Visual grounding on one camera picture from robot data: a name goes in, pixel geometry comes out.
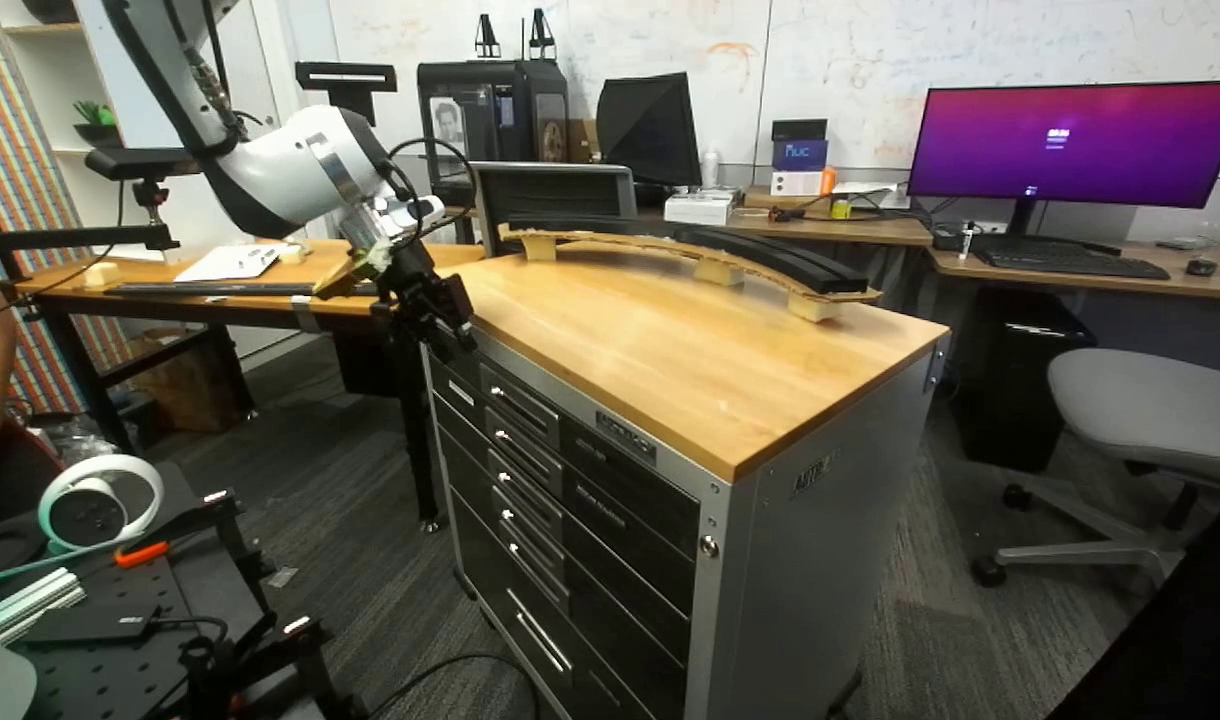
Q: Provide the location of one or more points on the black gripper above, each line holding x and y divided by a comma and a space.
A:
408, 280

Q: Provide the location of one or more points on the grey metal tool drawer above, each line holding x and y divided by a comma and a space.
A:
520, 406

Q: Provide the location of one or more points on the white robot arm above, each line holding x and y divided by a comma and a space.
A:
293, 173

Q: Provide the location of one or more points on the grey metal box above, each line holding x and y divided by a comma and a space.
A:
553, 185

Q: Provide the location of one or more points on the black 3D printer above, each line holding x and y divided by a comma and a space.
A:
492, 112

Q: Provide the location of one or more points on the grey wood-topped tool cabinet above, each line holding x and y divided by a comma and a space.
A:
662, 345

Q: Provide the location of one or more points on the white paper sheet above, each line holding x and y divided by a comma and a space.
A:
229, 260

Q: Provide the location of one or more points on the curved wooden track piece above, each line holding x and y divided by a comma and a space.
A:
712, 260

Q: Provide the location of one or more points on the white small box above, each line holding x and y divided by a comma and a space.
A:
696, 210

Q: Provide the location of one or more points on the black angled monitor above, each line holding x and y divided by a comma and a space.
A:
650, 127

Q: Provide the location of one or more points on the wooden black-framed side desk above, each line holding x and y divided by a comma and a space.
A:
129, 280

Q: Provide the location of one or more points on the white tape roll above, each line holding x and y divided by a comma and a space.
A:
103, 470

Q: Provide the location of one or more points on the blue cardboard box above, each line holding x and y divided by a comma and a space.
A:
797, 146

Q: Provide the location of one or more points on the white shelf unit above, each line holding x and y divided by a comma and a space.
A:
48, 82

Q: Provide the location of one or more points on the black optical breadboard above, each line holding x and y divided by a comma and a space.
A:
112, 655

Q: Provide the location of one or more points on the silver aluminium bar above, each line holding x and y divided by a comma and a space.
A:
20, 607

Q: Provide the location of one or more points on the black computer tower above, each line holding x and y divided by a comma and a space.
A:
1022, 384

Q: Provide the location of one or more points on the black keyboard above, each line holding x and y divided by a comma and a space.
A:
1070, 258

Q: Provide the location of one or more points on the purple screen computer monitor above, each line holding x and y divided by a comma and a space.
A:
1072, 140

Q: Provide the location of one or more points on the long wooden computer desk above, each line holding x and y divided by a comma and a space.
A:
1100, 280

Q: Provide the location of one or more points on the grey office chair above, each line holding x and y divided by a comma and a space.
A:
1153, 406

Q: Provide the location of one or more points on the black computer mouse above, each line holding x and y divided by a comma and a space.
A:
1203, 267

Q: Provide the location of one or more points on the black stereo camera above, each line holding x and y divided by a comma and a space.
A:
133, 161
345, 79

